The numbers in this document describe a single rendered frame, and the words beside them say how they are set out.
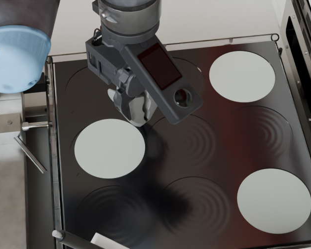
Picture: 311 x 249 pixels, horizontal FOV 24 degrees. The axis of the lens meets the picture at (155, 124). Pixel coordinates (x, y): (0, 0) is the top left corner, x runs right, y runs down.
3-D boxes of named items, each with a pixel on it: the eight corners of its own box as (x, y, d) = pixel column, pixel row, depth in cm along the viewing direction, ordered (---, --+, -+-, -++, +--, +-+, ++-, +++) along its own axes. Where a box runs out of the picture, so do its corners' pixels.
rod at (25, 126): (52, 122, 105) (51, 117, 104) (53, 130, 104) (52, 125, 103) (20, 126, 105) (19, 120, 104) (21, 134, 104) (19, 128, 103)
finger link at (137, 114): (119, 104, 105) (116, 64, 98) (146, 129, 103) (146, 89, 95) (103, 116, 104) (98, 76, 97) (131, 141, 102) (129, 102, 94)
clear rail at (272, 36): (277, 36, 115) (278, 30, 113) (279, 43, 114) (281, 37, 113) (44, 60, 112) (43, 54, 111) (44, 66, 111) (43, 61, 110)
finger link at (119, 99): (138, 100, 100) (137, 60, 93) (147, 107, 99) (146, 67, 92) (113, 119, 98) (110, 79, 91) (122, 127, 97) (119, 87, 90)
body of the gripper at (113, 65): (128, 43, 100) (125, -22, 90) (172, 77, 96) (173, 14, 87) (86, 72, 97) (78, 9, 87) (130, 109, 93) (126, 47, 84)
